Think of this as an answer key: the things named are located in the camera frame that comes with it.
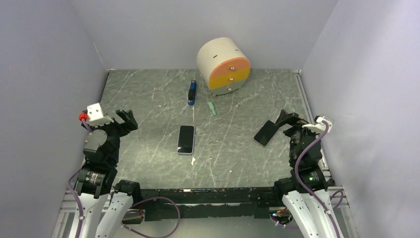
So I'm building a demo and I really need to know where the phone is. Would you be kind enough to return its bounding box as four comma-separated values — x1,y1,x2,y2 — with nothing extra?
177,125,195,155
254,120,279,147

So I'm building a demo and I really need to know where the round beige drawer cabinet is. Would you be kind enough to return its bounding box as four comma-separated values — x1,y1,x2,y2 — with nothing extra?
196,37,251,97

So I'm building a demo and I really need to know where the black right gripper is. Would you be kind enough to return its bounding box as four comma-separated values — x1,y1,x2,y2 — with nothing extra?
274,109,319,164

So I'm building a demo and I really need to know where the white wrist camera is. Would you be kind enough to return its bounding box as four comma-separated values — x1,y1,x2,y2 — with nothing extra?
78,103,114,127
302,115,334,134

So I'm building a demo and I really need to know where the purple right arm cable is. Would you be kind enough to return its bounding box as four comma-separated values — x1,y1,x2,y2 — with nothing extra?
270,120,345,238

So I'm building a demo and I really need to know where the black base bar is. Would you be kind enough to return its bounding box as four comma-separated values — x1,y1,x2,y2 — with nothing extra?
133,187,284,221

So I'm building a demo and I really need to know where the blue black stapler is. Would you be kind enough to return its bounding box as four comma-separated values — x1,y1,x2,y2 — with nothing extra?
187,80,197,106

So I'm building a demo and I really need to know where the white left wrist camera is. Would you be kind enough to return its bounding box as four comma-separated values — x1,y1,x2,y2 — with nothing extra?
78,103,114,127

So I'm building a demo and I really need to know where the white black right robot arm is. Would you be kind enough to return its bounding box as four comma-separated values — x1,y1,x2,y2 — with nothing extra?
272,110,343,238

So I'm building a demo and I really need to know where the small green plastic tool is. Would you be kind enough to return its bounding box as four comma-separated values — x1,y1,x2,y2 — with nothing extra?
208,102,217,116

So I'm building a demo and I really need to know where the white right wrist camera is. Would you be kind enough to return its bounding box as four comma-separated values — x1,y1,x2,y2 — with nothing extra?
302,115,334,134

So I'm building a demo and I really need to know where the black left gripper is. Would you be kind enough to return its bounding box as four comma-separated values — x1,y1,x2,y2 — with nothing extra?
82,108,136,164

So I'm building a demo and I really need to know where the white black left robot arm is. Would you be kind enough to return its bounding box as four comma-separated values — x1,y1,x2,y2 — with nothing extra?
68,107,138,238

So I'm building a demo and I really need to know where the phone in lilac case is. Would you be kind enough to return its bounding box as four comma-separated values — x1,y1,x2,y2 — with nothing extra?
177,125,195,155

